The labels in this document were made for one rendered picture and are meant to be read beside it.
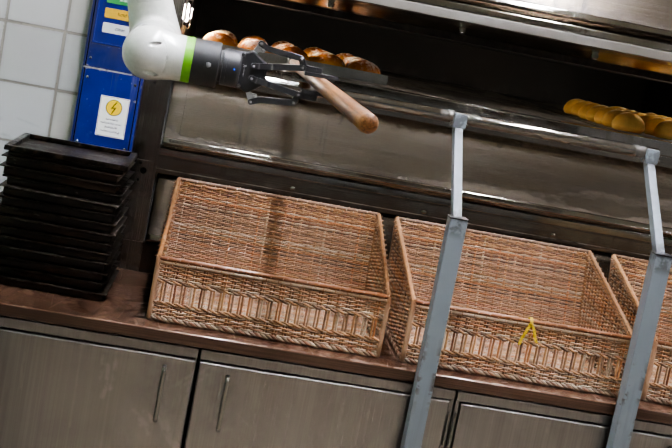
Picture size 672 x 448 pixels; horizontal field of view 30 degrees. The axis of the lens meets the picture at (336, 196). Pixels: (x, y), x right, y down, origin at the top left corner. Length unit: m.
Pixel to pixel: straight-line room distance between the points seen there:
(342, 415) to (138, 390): 0.47
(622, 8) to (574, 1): 0.13
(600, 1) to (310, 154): 0.87
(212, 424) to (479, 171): 1.03
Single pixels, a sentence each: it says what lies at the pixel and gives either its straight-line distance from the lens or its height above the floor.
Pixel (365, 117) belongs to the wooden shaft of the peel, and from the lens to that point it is 1.76.
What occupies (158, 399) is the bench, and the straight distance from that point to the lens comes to 2.90.
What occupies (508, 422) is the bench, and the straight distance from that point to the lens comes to 3.00.
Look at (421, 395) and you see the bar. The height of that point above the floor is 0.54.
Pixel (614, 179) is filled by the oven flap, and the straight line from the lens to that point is 3.52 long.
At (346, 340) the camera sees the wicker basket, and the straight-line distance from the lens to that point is 2.94.
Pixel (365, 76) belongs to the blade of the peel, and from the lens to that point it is 3.57.
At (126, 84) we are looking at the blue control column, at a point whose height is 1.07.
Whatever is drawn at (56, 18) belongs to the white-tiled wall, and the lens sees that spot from 3.35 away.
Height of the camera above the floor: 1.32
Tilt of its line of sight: 8 degrees down
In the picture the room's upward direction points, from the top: 11 degrees clockwise
